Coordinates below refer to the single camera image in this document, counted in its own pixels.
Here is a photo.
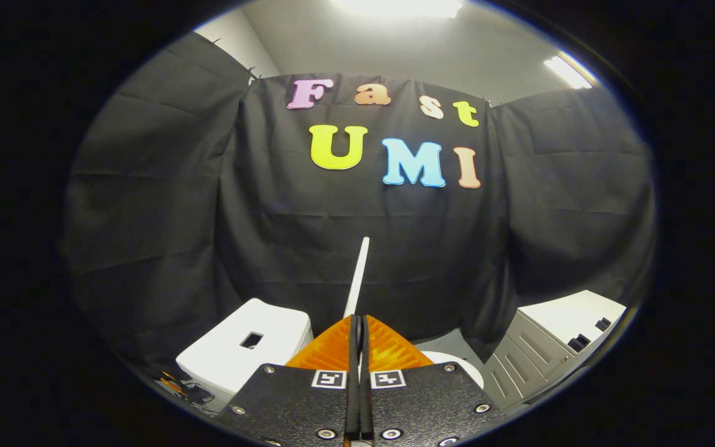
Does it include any cable bundle with orange tools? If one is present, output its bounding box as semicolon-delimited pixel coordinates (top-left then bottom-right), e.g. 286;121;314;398
156;371;215;405

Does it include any large ceiling light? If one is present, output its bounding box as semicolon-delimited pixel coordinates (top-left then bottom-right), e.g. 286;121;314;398
331;0;465;19

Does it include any white toilet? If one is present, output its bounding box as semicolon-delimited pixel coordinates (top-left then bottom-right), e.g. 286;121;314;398
176;298;485;413

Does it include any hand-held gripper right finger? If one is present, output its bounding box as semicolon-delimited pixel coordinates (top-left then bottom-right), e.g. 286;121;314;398
361;315;508;447

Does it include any white cabinet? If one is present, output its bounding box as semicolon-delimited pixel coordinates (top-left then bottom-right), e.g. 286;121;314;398
482;290;627;410

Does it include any white toilet lid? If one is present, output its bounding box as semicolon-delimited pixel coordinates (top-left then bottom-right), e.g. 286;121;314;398
343;237;371;320

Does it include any black backdrop cloth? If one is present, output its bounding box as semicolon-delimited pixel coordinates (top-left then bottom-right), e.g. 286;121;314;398
63;31;656;373

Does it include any small ceiling light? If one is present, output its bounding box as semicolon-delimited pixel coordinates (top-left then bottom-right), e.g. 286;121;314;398
544;56;595;89

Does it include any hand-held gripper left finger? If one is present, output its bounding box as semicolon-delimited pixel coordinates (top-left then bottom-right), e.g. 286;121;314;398
215;315;361;447

